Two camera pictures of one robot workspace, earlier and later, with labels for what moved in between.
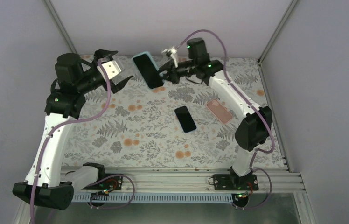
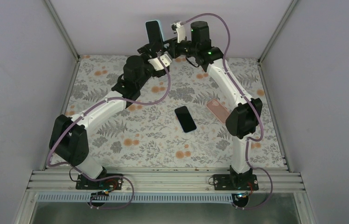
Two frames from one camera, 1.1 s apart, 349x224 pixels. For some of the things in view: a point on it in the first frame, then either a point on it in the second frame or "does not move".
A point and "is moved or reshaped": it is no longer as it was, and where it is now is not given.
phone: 149,69 is moved or reshaped
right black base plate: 233,182 does not move
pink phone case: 219,111 does not move
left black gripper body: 86,85 -> 142,81
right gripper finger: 168,77 -> 171,45
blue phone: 185,119 does not move
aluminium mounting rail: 199,181 does not move
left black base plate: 113,183 does not move
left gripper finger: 101,53 -> 150,49
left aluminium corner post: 59,24 does not move
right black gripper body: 194,63 -> 193,47
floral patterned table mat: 193,123 does not move
